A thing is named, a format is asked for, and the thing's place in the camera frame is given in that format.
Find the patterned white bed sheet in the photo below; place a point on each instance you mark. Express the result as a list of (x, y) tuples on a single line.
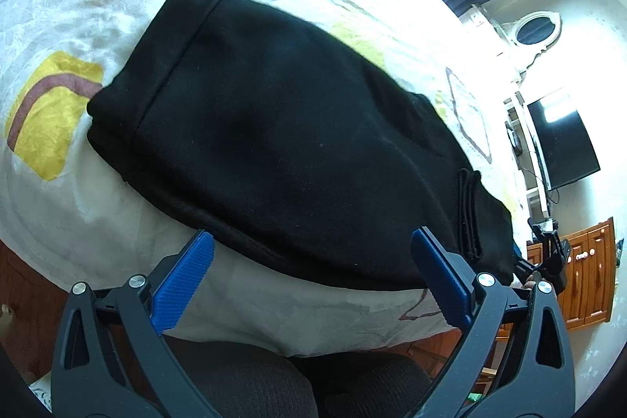
[(71, 217)]

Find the black pants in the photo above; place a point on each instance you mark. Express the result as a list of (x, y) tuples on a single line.
[(292, 149)]

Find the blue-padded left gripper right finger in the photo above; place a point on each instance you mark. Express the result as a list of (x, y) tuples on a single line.
[(536, 375)]

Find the black flat television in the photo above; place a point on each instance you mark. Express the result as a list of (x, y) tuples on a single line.
[(566, 150)]

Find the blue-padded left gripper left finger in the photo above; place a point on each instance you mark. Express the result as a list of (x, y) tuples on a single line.
[(111, 358)]

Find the wooden cabinet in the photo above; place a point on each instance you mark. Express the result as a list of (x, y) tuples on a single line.
[(590, 274)]

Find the white TV stand shelf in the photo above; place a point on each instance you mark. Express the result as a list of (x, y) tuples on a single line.
[(523, 139)]

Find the white oval mirror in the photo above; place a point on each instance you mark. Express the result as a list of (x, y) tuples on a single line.
[(538, 28)]

